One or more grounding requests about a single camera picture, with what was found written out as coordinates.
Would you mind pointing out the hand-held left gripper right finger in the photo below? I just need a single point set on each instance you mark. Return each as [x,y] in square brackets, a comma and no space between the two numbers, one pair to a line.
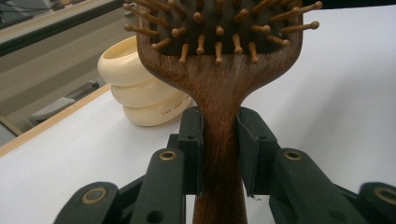
[280,177]

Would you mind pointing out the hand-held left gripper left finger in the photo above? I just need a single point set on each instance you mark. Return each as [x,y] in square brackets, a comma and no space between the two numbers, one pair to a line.
[168,183]

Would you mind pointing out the cream ribbed ceramic cup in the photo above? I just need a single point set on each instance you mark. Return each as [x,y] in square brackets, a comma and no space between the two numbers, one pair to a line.
[137,90]

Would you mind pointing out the brown wooden hairbrush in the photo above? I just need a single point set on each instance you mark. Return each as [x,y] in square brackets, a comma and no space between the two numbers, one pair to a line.
[219,99]

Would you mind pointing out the light wooden desk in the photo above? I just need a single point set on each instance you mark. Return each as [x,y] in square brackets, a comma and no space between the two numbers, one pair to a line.
[56,21]

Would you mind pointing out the grey metal floor bracket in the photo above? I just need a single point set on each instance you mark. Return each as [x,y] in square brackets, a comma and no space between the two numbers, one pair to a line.
[59,105]

